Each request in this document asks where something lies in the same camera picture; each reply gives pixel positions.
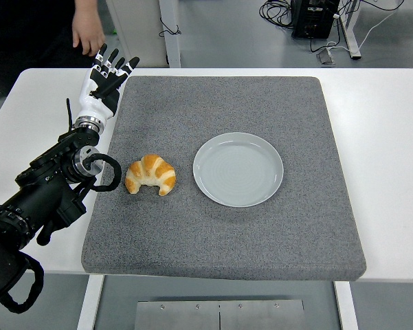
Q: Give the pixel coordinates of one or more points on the person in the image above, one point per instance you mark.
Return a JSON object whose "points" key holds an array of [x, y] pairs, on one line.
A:
{"points": [[20, 34]]}

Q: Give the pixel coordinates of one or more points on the white table leg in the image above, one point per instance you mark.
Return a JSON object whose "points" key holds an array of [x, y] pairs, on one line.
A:
{"points": [[87, 306], [347, 306]]}

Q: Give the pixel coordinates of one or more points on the grey metal plate with screws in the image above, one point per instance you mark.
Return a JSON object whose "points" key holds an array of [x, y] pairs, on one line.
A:
{"points": [[178, 318]]}

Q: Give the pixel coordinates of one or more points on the grey speckled mat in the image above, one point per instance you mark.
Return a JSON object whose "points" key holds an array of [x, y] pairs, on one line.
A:
{"points": [[226, 240]]}

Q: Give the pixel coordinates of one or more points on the grey floor socket box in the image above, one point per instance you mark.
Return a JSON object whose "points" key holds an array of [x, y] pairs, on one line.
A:
{"points": [[326, 58]]}

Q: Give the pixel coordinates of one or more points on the grey round plate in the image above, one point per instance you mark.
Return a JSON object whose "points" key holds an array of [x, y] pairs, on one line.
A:
{"points": [[238, 170]]}

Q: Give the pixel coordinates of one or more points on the white desk leg with foot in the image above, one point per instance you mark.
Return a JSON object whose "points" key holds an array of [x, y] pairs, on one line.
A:
{"points": [[352, 41]]}

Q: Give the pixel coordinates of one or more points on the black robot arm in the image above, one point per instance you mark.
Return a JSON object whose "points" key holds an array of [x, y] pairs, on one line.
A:
{"points": [[31, 203]]}

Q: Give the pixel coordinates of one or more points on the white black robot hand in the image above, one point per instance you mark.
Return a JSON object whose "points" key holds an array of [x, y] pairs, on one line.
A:
{"points": [[92, 103]]}

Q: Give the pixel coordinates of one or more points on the black computer case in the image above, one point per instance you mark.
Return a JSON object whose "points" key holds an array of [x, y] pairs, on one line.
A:
{"points": [[314, 20]]}

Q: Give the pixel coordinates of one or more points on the person's hand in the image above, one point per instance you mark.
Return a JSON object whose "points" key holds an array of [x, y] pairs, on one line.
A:
{"points": [[87, 31]]}

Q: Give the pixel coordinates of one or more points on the golden croissant bread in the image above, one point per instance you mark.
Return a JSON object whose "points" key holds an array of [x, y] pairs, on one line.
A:
{"points": [[154, 172]]}

